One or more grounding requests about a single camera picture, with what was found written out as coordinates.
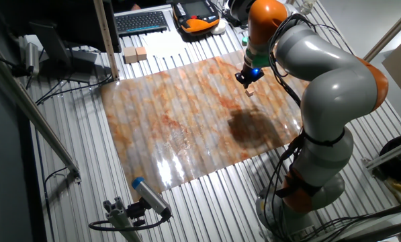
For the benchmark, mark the white computer mouse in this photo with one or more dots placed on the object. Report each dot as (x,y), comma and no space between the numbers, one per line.
(218,27)

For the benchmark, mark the small wooden block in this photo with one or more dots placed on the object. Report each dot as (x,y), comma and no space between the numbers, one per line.
(250,92)

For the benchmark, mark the tan wooden cube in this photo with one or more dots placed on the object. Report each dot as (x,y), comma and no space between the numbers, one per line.
(141,53)

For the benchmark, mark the aluminium profile bar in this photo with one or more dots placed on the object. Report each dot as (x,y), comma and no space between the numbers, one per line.
(388,154)

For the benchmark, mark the black camera clamp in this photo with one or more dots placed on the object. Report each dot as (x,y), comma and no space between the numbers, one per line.
(135,211)

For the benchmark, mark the silver cylindrical camera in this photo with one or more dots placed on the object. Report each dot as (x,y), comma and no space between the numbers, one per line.
(32,57)

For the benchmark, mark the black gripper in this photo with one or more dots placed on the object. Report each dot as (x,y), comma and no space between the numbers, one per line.
(250,75)

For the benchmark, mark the silver camera with blue cap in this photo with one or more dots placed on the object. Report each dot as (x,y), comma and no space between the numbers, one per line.
(149,196)

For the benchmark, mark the upright profile post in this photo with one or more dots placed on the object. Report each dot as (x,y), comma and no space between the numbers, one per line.
(106,40)

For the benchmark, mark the aluminium frame post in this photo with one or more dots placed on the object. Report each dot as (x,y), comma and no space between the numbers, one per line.
(388,32)

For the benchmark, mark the black filament spool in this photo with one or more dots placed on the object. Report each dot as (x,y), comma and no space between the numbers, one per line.
(235,10)

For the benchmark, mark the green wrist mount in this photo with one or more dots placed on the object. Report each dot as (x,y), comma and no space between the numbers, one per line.
(260,61)

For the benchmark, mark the black keyboard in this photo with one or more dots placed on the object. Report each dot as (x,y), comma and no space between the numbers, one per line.
(140,23)

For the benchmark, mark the black bag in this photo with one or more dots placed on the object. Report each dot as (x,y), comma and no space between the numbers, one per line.
(398,158)

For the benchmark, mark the long aluminium rail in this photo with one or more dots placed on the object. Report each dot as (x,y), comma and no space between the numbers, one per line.
(35,117)

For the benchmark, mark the white paper towel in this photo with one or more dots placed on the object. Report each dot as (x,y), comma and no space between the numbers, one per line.
(166,43)

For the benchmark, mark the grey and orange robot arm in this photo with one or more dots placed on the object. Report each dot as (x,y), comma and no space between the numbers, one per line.
(338,90)

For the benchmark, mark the orange black teach pendant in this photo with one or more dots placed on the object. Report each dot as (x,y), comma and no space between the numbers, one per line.
(195,17)

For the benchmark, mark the pale wooden cube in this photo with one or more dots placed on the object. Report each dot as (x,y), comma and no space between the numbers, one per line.
(130,55)

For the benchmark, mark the orange marble pattern mat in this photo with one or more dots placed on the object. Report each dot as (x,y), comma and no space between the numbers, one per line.
(173,127)

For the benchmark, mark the short aluminium profile stub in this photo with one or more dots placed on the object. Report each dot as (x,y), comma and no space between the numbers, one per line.
(119,218)

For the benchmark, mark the black monitor with stand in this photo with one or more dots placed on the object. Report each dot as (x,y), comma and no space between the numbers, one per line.
(69,20)

